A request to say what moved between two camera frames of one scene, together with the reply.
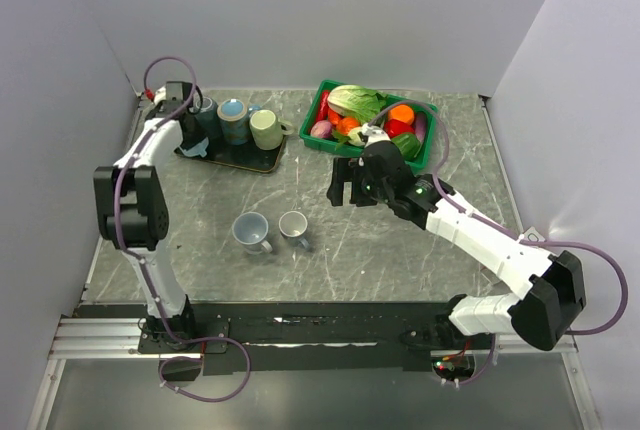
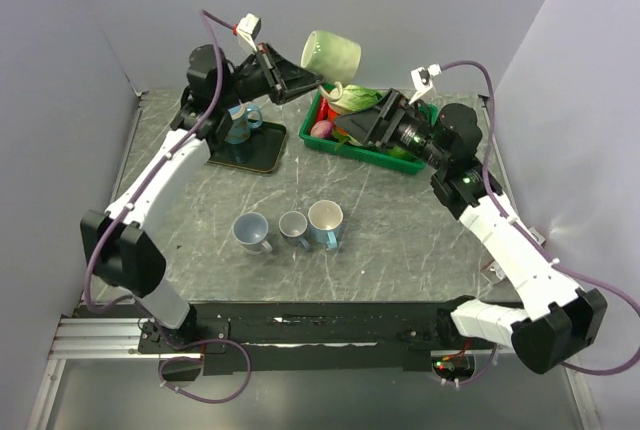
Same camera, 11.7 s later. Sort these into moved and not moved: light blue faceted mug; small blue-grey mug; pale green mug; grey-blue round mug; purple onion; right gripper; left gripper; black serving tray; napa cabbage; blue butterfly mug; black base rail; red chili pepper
Moved: light blue faceted mug; right gripper; pale green mug; left gripper
Not moved: purple onion; napa cabbage; black serving tray; blue butterfly mug; black base rail; grey-blue round mug; red chili pepper; small blue-grey mug
